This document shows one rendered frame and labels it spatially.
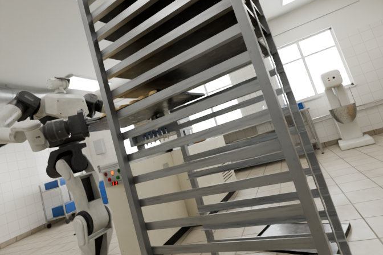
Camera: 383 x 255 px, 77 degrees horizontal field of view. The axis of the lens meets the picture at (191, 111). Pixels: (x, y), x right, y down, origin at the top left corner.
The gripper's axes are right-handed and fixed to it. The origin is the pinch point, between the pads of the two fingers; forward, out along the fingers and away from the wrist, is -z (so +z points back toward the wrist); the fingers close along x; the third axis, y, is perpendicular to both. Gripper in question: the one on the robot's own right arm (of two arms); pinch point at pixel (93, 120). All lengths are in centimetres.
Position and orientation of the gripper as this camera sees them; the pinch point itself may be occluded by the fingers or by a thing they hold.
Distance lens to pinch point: 113.7
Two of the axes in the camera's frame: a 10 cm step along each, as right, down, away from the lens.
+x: -2.9, -9.5, 1.3
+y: -2.3, 2.0, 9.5
